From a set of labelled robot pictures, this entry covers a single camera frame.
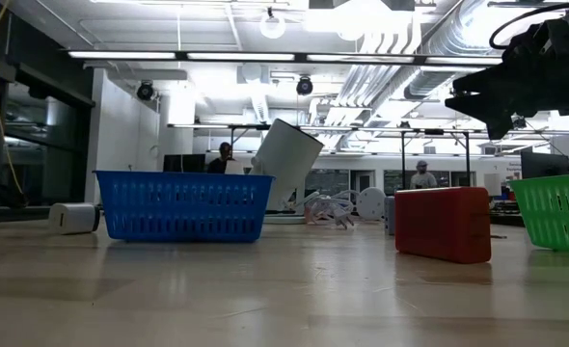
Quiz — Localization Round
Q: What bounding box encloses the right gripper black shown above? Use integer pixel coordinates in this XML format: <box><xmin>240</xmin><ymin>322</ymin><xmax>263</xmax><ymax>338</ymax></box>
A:
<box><xmin>445</xmin><ymin>18</ymin><xmax>569</xmax><ymax>142</ymax></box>

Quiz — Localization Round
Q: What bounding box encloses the black computer monitor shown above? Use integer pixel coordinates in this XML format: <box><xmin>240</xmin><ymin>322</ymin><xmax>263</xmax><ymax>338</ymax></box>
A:
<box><xmin>162</xmin><ymin>153</ymin><xmax>207</xmax><ymax>174</ymax></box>
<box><xmin>520</xmin><ymin>150</ymin><xmax>569</xmax><ymax>180</ymax></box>

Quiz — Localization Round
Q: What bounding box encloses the person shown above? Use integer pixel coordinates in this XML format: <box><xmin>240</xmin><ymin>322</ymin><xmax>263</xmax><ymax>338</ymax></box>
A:
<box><xmin>205</xmin><ymin>141</ymin><xmax>238</xmax><ymax>174</ymax></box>
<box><xmin>409</xmin><ymin>159</ymin><xmax>440</xmax><ymax>191</ymax></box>

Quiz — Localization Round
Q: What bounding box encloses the green plastic basket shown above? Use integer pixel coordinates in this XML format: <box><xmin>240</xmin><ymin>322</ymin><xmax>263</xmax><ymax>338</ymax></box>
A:
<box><xmin>507</xmin><ymin>172</ymin><xmax>569</xmax><ymax>254</ymax></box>

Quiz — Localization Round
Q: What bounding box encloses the large red charger block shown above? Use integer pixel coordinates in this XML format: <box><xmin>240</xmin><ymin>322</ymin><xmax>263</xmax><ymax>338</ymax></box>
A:
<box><xmin>393</xmin><ymin>186</ymin><xmax>493</xmax><ymax>265</ymax></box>

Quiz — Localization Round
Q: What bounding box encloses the light blue charger block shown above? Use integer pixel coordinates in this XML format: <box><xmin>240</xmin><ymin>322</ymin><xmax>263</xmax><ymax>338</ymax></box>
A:
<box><xmin>383</xmin><ymin>195</ymin><xmax>397</xmax><ymax>237</ymax></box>

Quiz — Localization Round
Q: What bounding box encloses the black ceiling spotlight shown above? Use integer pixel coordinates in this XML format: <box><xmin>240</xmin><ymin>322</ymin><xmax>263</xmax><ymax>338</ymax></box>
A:
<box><xmin>135</xmin><ymin>80</ymin><xmax>157</xmax><ymax>103</ymax></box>
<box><xmin>295</xmin><ymin>75</ymin><xmax>315</xmax><ymax>97</ymax></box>

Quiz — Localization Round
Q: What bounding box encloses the round white pendant lamp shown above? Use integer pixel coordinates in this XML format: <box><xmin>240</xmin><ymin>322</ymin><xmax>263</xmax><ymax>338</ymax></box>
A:
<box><xmin>258</xmin><ymin>6</ymin><xmax>287</xmax><ymax>41</ymax></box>

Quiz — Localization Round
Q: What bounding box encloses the overhead light bar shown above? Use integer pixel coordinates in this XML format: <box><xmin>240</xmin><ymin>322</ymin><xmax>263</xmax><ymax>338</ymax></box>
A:
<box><xmin>66</xmin><ymin>48</ymin><xmax>504</xmax><ymax>67</ymax></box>

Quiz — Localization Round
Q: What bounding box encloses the blue plastic basket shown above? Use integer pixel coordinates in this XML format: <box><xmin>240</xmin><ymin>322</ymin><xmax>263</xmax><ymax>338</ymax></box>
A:
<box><xmin>93</xmin><ymin>169</ymin><xmax>277</xmax><ymax>244</ymax></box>

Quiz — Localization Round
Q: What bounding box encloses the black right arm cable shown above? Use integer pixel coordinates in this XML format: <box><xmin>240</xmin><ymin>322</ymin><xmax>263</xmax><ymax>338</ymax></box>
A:
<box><xmin>488</xmin><ymin>1</ymin><xmax>569</xmax><ymax>51</ymax></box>

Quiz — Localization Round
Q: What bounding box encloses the black metal rig frame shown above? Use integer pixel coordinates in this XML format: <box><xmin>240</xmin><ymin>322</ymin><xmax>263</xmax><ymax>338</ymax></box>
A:
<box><xmin>398</xmin><ymin>127</ymin><xmax>472</xmax><ymax>190</ymax></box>

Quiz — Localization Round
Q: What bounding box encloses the round white cable switch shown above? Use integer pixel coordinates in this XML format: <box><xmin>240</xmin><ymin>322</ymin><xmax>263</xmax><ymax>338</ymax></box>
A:
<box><xmin>356</xmin><ymin>186</ymin><xmax>388</xmax><ymax>223</ymax></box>

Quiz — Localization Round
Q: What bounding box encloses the yellow extension cable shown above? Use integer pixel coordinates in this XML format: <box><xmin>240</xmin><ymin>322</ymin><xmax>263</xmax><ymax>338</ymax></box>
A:
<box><xmin>0</xmin><ymin>0</ymin><xmax>27</xmax><ymax>197</ymax></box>

